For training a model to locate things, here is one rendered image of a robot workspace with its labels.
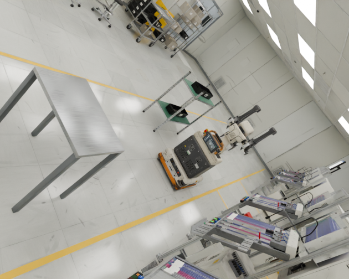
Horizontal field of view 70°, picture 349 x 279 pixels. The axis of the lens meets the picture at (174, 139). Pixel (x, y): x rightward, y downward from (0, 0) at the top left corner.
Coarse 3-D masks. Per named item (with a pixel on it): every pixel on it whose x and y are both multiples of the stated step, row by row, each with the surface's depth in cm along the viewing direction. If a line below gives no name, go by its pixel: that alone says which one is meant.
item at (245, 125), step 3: (246, 120) 378; (240, 123) 374; (243, 123) 373; (246, 123) 374; (249, 123) 375; (243, 126) 371; (246, 126) 372; (249, 126) 373; (243, 129) 371; (246, 129) 370; (249, 129) 371; (252, 129) 371; (246, 132) 369; (249, 132) 369; (252, 132) 373; (246, 135) 373
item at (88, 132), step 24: (48, 72) 174; (48, 96) 161; (72, 96) 179; (0, 120) 190; (48, 120) 224; (72, 120) 164; (96, 120) 185; (72, 144) 153; (96, 144) 170; (120, 144) 191; (96, 168) 199
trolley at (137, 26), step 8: (152, 0) 619; (144, 8) 629; (160, 8) 675; (144, 16) 633; (160, 16) 618; (168, 16) 690; (136, 24) 671; (152, 24) 629; (144, 32) 640; (136, 40) 651; (152, 40) 703
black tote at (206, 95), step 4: (192, 84) 419; (196, 84) 416; (200, 84) 433; (196, 88) 415; (200, 88) 412; (204, 88) 454; (196, 92) 415; (200, 92) 422; (204, 92) 430; (208, 92) 465; (204, 96) 444; (208, 96) 452; (212, 96) 460
